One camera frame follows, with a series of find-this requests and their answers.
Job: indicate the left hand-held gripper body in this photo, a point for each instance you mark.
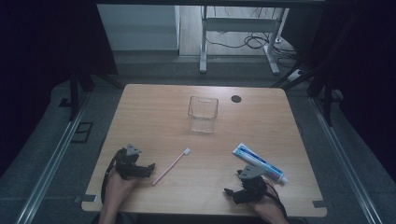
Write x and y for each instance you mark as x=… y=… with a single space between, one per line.
x=129 y=160

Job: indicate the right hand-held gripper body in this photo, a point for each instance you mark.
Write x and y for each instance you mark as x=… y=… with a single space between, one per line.
x=253 y=183

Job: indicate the pink toothbrush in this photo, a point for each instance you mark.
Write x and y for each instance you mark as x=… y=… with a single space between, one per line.
x=170 y=168

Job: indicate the white blue toothpaste tube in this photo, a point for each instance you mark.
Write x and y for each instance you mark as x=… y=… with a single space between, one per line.
x=260 y=163

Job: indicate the clear plastic cup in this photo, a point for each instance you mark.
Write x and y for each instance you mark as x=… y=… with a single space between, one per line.
x=202 y=113

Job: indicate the person's left hand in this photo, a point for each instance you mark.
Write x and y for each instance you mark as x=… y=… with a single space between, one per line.
x=118 y=188

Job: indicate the person's right hand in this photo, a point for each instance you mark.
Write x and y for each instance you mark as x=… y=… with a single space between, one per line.
x=271 y=208

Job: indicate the grey tape piece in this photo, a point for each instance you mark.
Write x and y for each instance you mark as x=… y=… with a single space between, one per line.
x=85 y=198

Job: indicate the black round table grommet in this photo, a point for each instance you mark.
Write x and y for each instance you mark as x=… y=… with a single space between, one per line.
x=236 y=99

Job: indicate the black metal stand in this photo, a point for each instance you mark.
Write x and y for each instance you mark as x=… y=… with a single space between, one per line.
x=327 y=99
x=74 y=93

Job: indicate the white power strip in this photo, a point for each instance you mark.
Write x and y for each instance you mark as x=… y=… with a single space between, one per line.
x=295 y=75

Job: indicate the white cabinet panel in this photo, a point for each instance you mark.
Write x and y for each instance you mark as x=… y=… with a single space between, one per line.
x=138 y=28

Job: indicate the dark curtain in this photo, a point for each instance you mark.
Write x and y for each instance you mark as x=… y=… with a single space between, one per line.
x=367 y=77
x=37 y=62

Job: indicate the metal floor rail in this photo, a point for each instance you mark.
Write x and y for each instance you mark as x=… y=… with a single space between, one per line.
x=345 y=161
x=49 y=168

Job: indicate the white metal desk frame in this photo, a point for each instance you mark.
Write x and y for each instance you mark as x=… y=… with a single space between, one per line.
x=204 y=37

